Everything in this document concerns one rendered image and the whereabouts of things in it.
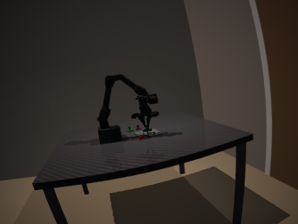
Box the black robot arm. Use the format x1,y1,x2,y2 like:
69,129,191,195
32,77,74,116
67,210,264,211
97,74,158,129

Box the teal gear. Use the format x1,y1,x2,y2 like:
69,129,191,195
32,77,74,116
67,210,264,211
143,125,152,132

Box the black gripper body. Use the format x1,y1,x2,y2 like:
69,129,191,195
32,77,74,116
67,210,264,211
131,105,159,119

